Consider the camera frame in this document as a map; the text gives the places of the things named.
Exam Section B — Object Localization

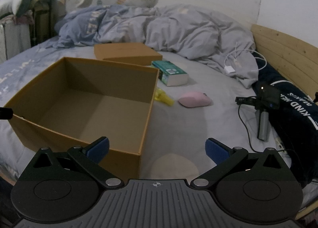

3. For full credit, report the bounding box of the orange cardboard box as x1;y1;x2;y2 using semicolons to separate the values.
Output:
94;42;163;65

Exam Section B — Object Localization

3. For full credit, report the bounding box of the grey duvet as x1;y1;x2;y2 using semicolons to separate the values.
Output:
55;4;259;89

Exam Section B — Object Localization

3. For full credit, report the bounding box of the yellow plastic item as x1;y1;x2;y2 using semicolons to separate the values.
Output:
154;88;174;106

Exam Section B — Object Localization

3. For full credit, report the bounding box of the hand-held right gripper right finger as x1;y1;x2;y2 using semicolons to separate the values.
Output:
191;138;302;190

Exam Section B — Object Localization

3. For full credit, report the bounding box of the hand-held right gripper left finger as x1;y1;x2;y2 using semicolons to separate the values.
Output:
18;136;125;190

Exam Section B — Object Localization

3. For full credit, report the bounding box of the black tripod camera device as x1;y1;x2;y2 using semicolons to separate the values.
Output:
236;85;281;141

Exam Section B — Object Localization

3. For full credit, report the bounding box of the pink computer mouse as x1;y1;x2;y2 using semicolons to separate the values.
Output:
178;91;211;107

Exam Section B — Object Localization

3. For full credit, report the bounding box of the white charger cable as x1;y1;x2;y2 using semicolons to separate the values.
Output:
224;42;267;74

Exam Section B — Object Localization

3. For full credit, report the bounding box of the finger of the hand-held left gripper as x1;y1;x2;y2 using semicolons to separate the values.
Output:
0;108;13;120

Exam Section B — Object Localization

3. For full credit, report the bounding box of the dark cloth covered furniture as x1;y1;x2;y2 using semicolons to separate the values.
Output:
30;0;66;44

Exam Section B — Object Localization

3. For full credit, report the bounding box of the green white plush cushion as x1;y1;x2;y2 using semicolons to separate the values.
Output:
0;0;37;18

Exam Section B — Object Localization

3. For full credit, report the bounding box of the wooden headboard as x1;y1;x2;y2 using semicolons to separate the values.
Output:
251;24;318;101

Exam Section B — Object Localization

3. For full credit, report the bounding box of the green tissue pack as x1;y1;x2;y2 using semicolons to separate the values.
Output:
151;60;188;87

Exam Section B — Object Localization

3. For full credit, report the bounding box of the dark blue printed pillow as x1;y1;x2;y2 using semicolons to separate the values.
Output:
252;53;318;184

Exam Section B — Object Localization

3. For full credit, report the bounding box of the black cable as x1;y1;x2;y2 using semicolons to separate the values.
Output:
238;105;294;155

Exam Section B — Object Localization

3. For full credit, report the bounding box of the brown cardboard box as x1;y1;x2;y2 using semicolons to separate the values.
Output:
4;57;159;179

